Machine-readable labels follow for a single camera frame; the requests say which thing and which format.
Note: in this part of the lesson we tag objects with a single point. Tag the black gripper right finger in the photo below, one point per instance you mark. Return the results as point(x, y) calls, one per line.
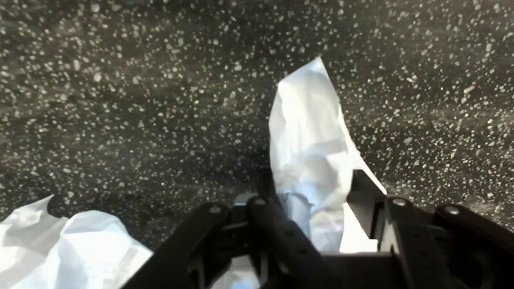
point(450, 248)

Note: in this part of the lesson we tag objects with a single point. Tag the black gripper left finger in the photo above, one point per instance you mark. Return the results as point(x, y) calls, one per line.
point(211, 239)

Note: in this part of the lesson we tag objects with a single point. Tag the white paper ball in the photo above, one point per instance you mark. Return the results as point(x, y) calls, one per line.
point(314, 162)

